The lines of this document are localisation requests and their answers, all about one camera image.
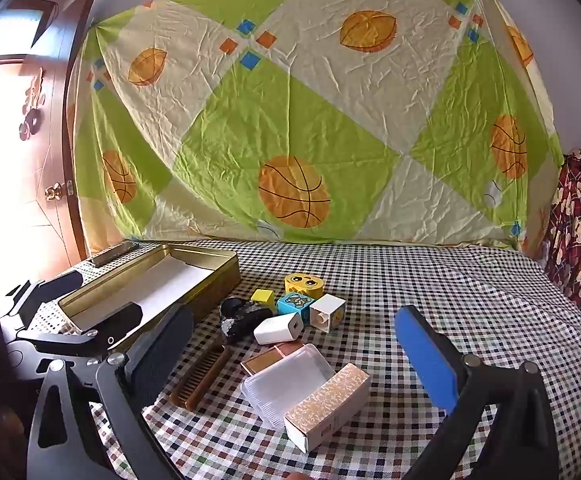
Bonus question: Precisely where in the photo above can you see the small yellow toy block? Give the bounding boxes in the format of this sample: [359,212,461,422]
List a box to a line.
[250,288,277,313]

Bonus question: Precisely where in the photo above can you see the brass door knob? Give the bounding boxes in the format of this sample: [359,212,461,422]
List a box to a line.
[44,182,74,201]

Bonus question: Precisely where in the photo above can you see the blue bear toy block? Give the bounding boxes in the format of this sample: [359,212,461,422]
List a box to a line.
[276,292,313,322]

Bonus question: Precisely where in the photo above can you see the white toy block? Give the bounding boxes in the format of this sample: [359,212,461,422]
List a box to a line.
[309,293,347,333]

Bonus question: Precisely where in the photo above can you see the black smartphone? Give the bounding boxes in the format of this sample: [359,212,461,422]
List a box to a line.
[90,241,136,268]

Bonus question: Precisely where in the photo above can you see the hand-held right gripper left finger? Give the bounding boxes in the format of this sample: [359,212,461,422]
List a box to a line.
[26,304,195,480]

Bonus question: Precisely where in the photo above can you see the transom window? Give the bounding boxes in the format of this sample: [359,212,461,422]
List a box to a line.
[0,0,61,61]

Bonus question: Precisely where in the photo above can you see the checked tablecloth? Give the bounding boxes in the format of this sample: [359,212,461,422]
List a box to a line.
[45,237,581,480]

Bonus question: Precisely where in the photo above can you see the red door decoration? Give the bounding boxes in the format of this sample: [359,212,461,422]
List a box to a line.
[18,72,46,141]

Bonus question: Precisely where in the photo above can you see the black sequin hair clip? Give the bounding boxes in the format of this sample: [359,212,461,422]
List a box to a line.
[219,296,274,345]

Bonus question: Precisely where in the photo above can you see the white charger plug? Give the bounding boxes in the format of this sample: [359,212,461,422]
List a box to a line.
[254,312,304,346]

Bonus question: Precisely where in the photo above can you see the white paper liner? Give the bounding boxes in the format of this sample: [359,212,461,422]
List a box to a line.
[78,255,216,328]

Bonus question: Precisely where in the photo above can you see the yellow round-face toy block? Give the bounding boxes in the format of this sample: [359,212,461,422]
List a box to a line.
[284,272,325,301]

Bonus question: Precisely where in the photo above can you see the pink-brown box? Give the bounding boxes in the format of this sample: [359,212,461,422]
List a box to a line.
[240,339,305,376]

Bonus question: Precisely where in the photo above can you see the brown wooden comb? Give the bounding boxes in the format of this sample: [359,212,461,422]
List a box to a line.
[169,342,234,408]

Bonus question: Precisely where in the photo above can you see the white patterned carton box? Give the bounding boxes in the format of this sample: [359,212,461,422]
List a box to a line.
[284,364,372,453]

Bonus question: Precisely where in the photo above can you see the red bear print cloth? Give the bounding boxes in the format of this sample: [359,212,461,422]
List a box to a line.
[543,147,581,331]

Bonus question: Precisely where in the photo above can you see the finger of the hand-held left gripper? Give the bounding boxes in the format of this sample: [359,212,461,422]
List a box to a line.
[4,270,85,328]
[16,301,144,353]

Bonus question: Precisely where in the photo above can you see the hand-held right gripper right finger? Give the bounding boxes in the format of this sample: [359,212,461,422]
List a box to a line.
[394,305,561,480]

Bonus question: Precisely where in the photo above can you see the basketball print sheet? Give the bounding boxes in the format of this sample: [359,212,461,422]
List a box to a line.
[70,0,566,261]

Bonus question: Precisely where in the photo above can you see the brown wooden door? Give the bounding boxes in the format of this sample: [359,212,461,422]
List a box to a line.
[0,0,101,271]

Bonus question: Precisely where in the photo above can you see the gold tin box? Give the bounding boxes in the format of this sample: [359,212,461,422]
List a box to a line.
[56,244,242,333]

